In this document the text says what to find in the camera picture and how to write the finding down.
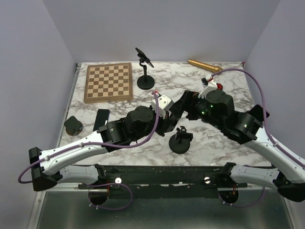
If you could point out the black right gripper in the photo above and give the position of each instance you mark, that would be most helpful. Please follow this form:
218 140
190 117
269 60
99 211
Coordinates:
178 107

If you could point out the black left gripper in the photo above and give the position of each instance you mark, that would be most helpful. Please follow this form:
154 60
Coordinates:
164 124

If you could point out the black phone stand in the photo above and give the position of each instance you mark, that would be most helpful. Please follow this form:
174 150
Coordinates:
144 82
179 143

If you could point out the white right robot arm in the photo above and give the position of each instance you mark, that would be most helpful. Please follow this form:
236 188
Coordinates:
246 128

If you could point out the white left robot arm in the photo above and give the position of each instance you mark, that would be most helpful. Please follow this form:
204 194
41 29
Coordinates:
54 166

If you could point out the black phone blue edge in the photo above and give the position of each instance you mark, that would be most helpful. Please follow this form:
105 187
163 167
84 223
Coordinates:
101 119

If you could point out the black phone red case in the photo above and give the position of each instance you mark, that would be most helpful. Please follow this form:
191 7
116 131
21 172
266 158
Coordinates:
257 112

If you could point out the black red knob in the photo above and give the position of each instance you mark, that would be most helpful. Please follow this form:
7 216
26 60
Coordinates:
219 86

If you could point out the gold cylinder tube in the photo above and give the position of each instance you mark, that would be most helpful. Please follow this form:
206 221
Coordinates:
205 66

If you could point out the wooden chessboard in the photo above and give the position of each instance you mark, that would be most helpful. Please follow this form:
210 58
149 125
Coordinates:
108 83

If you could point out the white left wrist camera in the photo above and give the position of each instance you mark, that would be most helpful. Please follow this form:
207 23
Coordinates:
164 104

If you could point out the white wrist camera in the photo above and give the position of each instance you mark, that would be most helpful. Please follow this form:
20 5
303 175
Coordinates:
164 104
209 84

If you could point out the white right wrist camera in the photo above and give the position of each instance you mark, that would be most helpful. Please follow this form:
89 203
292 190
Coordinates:
209 84

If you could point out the black mounting rail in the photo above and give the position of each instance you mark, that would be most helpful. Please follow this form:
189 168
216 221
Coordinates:
123 182

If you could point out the small black dark mount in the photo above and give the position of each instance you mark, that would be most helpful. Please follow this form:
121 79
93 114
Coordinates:
73 126

